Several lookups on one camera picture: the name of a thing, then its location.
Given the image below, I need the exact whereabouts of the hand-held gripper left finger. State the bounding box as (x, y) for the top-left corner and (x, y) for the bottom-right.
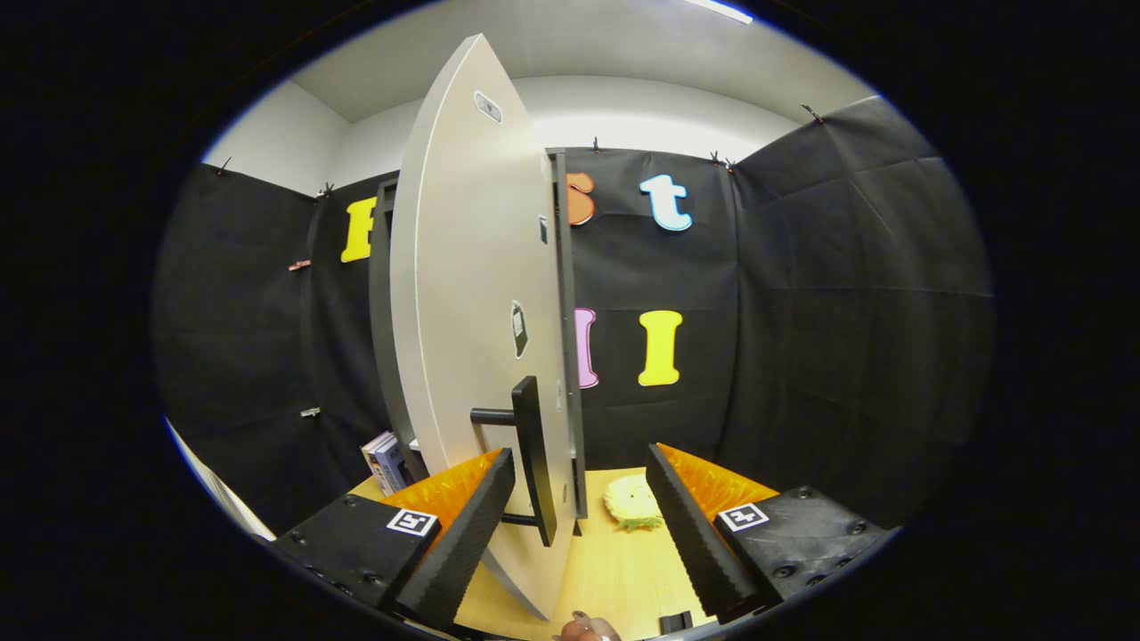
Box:
(267, 448), (517, 631)

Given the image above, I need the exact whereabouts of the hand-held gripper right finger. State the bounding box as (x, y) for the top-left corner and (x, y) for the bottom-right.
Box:
(643, 442), (892, 624)

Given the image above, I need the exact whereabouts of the black backdrop cloth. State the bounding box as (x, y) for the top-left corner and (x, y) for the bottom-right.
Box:
(151, 93), (994, 535)

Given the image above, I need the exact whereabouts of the yellow plush toy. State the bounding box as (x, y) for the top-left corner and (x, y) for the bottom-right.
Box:
(604, 475), (664, 532)

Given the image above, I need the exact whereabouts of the dark grey shoe cabinet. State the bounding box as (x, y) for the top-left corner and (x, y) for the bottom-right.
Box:
(369, 174), (430, 486)

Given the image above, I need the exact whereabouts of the long ceiling light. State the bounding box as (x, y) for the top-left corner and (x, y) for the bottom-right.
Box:
(686, 0), (753, 25)

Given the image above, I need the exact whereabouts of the white spined book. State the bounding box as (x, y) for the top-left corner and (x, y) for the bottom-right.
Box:
(361, 431), (395, 495)

